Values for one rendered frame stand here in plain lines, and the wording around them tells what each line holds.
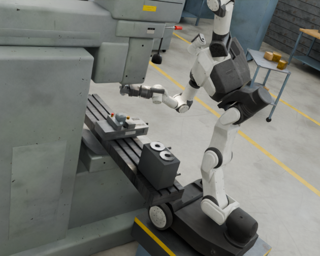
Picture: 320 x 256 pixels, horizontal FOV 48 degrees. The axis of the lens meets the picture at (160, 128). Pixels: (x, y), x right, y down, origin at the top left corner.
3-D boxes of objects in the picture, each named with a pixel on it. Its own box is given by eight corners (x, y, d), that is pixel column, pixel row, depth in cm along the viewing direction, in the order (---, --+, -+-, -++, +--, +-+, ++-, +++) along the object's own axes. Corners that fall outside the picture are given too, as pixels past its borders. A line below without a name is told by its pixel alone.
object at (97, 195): (132, 189, 332) (147, 134, 303) (151, 213, 311) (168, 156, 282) (45, 210, 285) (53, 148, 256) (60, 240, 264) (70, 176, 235)
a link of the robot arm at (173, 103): (159, 97, 259) (173, 106, 274) (165, 107, 253) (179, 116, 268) (170, 88, 256) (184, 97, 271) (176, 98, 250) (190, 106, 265)
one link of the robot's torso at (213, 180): (230, 210, 256) (235, 146, 241) (214, 221, 242) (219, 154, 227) (212, 202, 266) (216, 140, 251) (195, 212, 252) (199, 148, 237)
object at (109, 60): (104, 66, 239) (111, 28, 226) (122, 83, 223) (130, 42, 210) (77, 67, 228) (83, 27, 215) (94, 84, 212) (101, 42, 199)
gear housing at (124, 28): (142, 25, 238) (146, 10, 233) (163, 39, 222) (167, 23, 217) (96, 23, 218) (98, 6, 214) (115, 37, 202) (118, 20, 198)
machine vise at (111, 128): (136, 124, 272) (139, 111, 267) (147, 134, 263) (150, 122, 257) (94, 129, 252) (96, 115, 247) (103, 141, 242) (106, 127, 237)
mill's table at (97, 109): (95, 101, 304) (97, 93, 300) (181, 198, 223) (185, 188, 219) (69, 103, 291) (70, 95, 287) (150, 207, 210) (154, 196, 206)
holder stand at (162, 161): (152, 164, 232) (159, 138, 223) (172, 186, 219) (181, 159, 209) (136, 168, 225) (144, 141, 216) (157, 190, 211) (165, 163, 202)
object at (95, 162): (128, 136, 293) (131, 123, 287) (151, 161, 270) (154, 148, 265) (69, 145, 264) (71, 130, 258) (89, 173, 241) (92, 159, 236)
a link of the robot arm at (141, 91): (129, 80, 246) (146, 82, 248) (126, 92, 250) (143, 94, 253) (130, 87, 235) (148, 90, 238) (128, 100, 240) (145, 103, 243)
